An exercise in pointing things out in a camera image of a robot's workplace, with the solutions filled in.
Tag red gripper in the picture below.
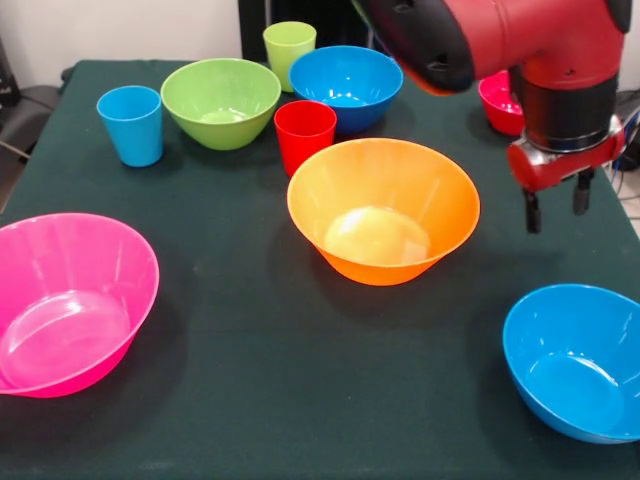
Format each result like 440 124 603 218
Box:
506 115 628 235

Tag orange bowl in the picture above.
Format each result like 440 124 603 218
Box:
286 138 482 287

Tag small pink-red bowl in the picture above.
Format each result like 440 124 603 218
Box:
477 69 527 137

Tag blue bowl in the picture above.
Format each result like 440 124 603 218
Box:
502 283 640 445
288 45 405 136

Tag red cup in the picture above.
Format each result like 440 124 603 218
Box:
273 99 338 177

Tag green cup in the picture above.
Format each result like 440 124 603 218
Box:
262 21 318 94

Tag dark green tablecloth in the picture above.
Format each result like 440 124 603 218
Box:
0 58 640 480

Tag green bowl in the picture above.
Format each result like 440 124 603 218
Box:
160 57 283 152

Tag blue cup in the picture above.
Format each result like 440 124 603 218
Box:
96 85 165 168

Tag large pink bowl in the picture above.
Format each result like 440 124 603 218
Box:
0 212 161 400

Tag tangled cables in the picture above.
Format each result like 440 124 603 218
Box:
604 112 640 201

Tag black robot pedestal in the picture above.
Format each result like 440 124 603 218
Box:
238 0 396 64

